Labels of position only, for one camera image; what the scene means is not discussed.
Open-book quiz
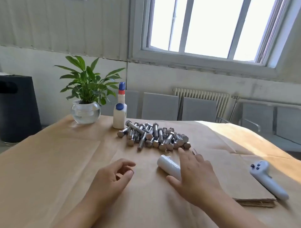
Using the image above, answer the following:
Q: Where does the person's right hand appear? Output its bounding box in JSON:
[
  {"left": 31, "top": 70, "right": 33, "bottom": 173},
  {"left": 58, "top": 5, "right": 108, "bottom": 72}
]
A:
[{"left": 166, "top": 148, "right": 226, "bottom": 210}]

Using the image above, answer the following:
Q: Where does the person's left hand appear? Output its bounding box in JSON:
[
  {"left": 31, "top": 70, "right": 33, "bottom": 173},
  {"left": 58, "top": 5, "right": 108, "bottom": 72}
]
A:
[{"left": 84, "top": 158, "right": 137, "bottom": 214}]

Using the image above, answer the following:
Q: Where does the white cling film roll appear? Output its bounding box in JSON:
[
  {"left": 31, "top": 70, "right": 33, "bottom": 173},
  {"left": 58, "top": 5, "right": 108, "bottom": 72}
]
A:
[{"left": 156, "top": 154, "right": 182, "bottom": 181}]

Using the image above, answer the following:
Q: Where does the stack of brown paper sheets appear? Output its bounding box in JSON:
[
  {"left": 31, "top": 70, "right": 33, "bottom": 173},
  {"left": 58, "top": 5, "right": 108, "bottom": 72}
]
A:
[{"left": 190, "top": 148, "right": 277, "bottom": 207}]

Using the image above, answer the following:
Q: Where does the pile of steel bolts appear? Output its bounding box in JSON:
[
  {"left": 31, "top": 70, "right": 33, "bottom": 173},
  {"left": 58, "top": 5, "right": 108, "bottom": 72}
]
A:
[{"left": 117, "top": 120, "right": 192, "bottom": 152}]

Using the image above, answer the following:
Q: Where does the large brown paper table cover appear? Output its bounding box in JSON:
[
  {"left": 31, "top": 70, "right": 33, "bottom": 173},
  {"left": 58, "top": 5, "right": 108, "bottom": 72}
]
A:
[{"left": 0, "top": 115, "right": 301, "bottom": 228}]

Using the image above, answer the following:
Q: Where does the white handheld controller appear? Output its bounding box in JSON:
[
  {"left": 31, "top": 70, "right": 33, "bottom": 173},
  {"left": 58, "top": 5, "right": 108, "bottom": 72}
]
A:
[{"left": 250, "top": 160, "right": 290, "bottom": 201}]

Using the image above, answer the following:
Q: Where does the grey chair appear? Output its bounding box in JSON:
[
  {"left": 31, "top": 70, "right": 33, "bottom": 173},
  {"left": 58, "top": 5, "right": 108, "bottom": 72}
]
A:
[
  {"left": 275, "top": 106, "right": 301, "bottom": 152},
  {"left": 141, "top": 92, "right": 180, "bottom": 121},
  {"left": 230, "top": 96, "right": 277, "bottom": 138},
  {"left": 101, "top": 89, "right": 140, "bottom": 118},
  {"left": 182, "top": 97, "right": 218, "bottom": 123}
]

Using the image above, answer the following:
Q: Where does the white glue bottle blue cap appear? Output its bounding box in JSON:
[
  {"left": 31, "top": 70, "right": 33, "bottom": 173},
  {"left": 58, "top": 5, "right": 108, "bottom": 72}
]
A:
[{"left": 113, "top": 82, "right": 128, "bottom": 129}]

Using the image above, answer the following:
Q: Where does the round glass vase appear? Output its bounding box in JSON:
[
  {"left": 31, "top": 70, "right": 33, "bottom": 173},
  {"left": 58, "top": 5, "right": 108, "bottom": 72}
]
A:
[{"left": 71, "top": 100, "right": 101, "bottom": 125}]

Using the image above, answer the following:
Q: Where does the white radiator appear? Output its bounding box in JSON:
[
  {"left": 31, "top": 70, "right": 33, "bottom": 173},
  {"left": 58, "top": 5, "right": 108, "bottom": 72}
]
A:
[{"left": 172, "top": 87, "right": 231, "bottom": 119}]

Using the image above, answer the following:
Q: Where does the green leafy plant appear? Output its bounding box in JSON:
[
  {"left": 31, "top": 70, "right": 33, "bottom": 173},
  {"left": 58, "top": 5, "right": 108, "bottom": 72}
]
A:
[{"left": 55, "top": 55, "right": 126, "bottom": 106}]

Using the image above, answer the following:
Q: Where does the black trash bin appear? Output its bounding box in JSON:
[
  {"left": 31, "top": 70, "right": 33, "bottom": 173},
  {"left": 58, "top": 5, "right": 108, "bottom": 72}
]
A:
[{"left": 0, "top": 74, "right": 42, "bottom": 144}]

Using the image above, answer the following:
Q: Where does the white framed window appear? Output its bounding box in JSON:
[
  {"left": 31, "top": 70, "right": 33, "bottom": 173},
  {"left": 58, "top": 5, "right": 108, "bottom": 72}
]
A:
[{"left": 129, "top": 0, "right": 301, "bottom": 80}]

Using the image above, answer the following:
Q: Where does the white vertical blind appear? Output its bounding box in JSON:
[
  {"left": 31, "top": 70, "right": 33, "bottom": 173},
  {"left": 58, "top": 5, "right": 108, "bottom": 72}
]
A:
[{"left": 0, "top": 0, "right": 131, "bottom": 62}]

